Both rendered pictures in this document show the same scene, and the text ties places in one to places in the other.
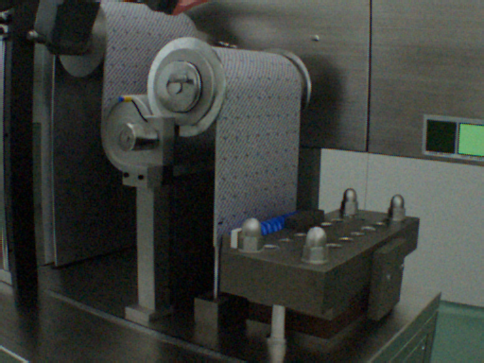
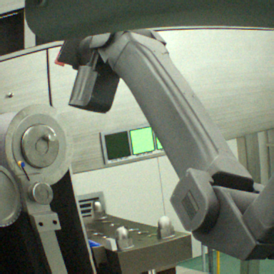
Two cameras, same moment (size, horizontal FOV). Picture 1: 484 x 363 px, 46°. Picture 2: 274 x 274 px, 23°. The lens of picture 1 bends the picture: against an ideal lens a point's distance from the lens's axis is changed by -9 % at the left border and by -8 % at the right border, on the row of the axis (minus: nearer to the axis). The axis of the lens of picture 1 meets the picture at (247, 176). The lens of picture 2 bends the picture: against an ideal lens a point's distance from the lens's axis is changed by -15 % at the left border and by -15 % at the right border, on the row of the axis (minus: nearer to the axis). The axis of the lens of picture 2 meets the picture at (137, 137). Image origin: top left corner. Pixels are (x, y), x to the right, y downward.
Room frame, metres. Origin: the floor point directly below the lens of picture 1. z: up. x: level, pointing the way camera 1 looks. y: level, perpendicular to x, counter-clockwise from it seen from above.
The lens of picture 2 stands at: (0.10, 1.08, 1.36)
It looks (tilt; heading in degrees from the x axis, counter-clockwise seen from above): 6 degrees down; 301
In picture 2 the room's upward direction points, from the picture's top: 9 degrees counter-clockwise
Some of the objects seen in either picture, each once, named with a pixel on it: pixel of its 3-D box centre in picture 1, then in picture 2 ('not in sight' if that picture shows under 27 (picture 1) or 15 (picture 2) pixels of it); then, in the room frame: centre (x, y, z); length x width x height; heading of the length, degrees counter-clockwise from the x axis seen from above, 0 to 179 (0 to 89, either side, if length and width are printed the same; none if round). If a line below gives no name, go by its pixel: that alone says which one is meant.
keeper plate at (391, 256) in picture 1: (388, 278); not in sight; (0.90, -0.23, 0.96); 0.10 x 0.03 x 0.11; 147
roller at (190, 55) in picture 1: (232, 87); (21, 143); (1.00, 0.03, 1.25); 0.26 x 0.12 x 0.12; 147
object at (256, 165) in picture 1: (260, 175); (58, 206); (0.97, -0.02, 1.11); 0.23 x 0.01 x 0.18; 147
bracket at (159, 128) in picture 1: (146, 219); (52, 252); (0.88, 0.15, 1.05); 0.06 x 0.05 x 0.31; 147
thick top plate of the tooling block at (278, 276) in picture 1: (335, 250); (113, 242); (0.94, -0.14, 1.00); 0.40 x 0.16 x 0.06; 147
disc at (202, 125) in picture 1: (184, 86); (37, 145); (0.90, 0.10, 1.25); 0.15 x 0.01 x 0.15; 57
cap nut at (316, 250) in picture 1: (316, 243); (165, 226); (0.78, -0.09, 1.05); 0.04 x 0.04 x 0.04
